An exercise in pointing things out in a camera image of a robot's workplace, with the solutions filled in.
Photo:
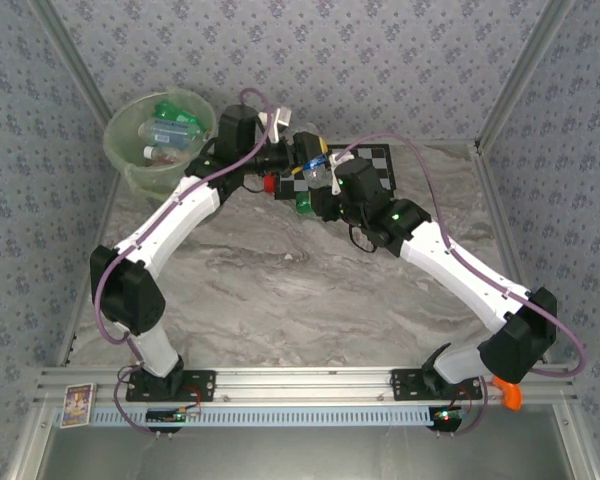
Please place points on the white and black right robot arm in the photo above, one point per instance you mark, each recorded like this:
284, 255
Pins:
455, 270

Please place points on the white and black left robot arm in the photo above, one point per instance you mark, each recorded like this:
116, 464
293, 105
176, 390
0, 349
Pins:
180, 215

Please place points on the green plastic bin liner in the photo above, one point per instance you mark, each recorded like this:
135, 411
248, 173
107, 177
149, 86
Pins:
140, 180

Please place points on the grey mesh waste bin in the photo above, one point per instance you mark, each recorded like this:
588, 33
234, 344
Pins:
112, 150

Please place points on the red and black block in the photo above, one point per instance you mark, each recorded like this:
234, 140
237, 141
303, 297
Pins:
269, 184

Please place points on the black grey checkerboard panel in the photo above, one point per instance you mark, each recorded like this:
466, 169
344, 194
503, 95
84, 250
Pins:
387, 160

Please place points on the right circuit board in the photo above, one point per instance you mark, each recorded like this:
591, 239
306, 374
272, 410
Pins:
447, 415

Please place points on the circuit board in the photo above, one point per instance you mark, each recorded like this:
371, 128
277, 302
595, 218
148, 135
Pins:
447, 415
172, 414

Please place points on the orange plastic hook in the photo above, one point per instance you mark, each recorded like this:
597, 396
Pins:
512, 397

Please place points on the grey metal shelf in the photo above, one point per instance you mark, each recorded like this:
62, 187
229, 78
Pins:
300, 455

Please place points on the left circuit board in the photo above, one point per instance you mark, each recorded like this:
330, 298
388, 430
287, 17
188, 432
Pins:
172, 414

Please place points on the playing card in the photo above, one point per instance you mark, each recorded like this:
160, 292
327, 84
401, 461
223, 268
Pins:
78, 405

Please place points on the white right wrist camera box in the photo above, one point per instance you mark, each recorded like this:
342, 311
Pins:
341, 157

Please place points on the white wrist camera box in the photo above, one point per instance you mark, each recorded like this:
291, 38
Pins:
282, 119
341, 157

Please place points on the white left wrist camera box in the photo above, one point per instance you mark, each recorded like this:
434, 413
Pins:
282, 119

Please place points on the aluminium side rail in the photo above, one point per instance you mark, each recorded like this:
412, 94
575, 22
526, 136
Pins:
493, 200

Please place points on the aluminium frame post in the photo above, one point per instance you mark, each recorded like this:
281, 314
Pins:
70, 55
531, 55

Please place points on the aluminium front rail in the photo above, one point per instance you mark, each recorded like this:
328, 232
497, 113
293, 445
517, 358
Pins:
300, 382

